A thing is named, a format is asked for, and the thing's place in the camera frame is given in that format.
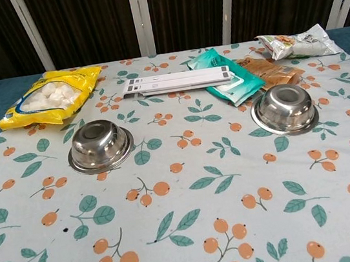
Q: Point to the steel bowl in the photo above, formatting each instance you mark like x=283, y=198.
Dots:
x=98, y=145
x=284, y=109

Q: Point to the floral tablecloth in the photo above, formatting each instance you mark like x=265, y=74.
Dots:
x=185, y=201

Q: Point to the white folding stand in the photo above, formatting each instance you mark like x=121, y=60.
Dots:
x=181, y=79

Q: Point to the teal wet wipes pack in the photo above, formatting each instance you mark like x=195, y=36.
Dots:
x=241, y=89

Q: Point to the yellow snack bag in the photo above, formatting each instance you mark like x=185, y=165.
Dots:
x=83, y=82

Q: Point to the brown snack pouch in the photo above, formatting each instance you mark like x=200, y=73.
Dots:
x=271, y=70

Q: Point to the white nut snack bag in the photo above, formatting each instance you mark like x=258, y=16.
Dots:
x=306, y=45

